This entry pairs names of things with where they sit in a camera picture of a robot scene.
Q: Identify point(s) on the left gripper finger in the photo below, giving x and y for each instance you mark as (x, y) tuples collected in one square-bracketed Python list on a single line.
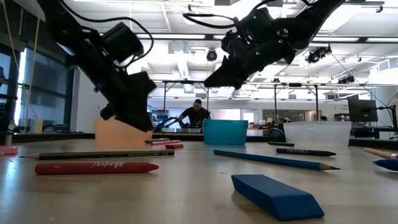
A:
[(132, 122), (136, 112)]

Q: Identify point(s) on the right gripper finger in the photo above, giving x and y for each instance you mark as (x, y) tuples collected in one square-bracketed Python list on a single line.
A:
[(230, 74), (233, 86)]

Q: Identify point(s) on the orange translucent plastic bin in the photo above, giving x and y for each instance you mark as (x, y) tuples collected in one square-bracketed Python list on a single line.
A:
[(109, 133)]

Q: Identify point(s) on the green pen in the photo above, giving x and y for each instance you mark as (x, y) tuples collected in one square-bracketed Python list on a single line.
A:
[(155, 140)]

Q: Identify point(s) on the pink pencil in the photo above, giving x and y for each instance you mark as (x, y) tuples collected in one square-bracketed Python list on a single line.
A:
[(164, 142)]

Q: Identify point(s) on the dark green pencil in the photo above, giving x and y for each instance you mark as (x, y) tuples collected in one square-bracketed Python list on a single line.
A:
[(102, 154)]

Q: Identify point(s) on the blue plastic bin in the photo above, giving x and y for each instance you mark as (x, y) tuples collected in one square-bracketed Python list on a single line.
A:
[(225, 132)]

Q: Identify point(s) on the red eraser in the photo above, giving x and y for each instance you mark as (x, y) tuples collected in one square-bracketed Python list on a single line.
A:
[(174, 146)]

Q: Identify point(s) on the red crayon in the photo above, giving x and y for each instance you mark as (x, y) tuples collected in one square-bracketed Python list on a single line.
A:
[(93, 168)]

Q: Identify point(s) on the dark green crayon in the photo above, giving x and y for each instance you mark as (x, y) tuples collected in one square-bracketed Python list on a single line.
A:
[(281, 144)]

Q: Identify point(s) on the blue pencil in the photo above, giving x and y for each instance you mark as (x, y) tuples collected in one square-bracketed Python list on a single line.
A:
[(273, 160)]

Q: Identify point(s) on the dark purple crayon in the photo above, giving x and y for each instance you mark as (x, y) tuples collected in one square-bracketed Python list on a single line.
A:
[(304, 152)]

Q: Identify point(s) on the blue eraser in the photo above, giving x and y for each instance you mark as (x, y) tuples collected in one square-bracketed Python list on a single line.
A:
[(276, 197)]

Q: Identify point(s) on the pink clip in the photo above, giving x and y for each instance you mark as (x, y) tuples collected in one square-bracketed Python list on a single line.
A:
[(8, 150)]

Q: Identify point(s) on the orange pencil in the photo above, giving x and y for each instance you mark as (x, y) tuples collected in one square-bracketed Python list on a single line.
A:
[(379, 152)]

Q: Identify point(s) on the blue pen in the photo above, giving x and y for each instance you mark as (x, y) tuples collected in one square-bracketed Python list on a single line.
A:
[(388, 164)]

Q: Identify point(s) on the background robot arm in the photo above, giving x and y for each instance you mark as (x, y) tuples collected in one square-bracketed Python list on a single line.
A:
[(168, 123)]

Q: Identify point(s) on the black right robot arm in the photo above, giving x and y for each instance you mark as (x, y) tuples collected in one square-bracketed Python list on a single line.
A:
[(314, 18)]

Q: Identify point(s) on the black monitor on arm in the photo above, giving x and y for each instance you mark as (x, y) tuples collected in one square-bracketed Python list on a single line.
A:
[(362, 110)]

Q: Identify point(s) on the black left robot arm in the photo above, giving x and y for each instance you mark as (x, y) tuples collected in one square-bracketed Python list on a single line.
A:
[(77, 34)]

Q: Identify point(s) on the person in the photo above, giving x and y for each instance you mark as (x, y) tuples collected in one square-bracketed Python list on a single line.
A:
[(196, 116), (323, 118)]

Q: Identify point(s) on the overhead LED light bar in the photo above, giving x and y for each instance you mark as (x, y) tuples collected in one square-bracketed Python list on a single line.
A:
[(180, 36)]

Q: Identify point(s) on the yellow white container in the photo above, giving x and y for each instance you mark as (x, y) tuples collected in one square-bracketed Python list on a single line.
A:
[(36, 126)]

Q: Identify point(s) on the clear plastic bin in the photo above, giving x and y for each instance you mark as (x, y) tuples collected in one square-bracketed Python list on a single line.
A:
[(317, 133)]

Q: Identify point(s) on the black desk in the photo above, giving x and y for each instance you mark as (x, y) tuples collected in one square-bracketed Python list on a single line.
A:
[(373, 130)]

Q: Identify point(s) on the black ceiling camera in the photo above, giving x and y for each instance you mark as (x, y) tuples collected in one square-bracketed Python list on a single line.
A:
[(317, 54), (346, 79), (211, 55)]

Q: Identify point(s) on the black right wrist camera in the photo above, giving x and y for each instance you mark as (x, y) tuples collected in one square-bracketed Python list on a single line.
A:
[(258, 21)]

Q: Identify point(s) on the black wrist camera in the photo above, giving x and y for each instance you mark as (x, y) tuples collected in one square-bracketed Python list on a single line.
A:
[(258, 21), (121, 42)]

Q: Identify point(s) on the black metal frame stand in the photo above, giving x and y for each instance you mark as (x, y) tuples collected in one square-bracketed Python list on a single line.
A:
[(295, 84), (186, 82)]

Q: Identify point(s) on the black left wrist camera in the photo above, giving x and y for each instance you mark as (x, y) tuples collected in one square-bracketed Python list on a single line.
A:
[(121, 42)]

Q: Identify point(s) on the black aluminium table frame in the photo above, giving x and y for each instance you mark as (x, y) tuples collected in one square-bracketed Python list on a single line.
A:
[(180, 136)]

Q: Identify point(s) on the grey short post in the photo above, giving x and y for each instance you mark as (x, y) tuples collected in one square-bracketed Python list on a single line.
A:
[(7, 138)]

